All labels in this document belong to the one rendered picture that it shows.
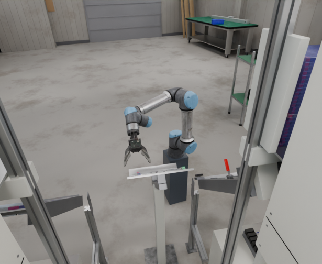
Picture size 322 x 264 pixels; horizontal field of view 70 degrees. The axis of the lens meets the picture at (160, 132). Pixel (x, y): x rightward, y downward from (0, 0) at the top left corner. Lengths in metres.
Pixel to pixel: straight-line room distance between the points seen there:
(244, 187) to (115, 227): 1.58
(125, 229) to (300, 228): 1.71
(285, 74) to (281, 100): 0.07
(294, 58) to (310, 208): 0.36
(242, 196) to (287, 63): 0.49
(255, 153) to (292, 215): 0.20
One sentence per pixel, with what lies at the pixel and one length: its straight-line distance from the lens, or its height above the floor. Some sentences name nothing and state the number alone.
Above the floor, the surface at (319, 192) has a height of 1.41.
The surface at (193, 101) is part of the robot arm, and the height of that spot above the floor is 1.13.
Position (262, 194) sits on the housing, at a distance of 0.91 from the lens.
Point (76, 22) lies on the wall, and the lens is 10.54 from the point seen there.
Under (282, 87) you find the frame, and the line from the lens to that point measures 0.67.
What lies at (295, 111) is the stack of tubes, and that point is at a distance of 0.75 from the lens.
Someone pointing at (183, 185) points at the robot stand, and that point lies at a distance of 2.25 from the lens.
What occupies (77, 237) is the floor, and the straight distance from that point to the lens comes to 2.30.
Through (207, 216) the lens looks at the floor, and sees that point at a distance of 2.32.
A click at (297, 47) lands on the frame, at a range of 0.64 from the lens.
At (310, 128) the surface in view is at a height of 1.53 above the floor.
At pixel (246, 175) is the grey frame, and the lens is 0.85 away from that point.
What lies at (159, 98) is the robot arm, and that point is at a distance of 1.65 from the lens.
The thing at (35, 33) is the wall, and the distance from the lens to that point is 10.12.
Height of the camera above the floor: 1.81
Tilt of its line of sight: 32 degrees down
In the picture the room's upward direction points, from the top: 2 degrees counter-clockwise
